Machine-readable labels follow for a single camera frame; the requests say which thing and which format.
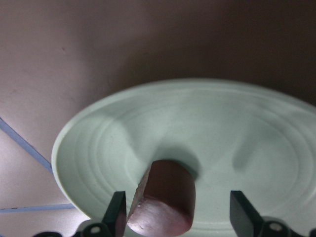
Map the brown steamed bun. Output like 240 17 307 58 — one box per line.
127 160 196 237

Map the light green round plate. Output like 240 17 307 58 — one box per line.
51 79 316 237

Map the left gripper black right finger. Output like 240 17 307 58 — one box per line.
230 191 264 237

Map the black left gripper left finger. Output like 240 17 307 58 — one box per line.
102 191 126 237

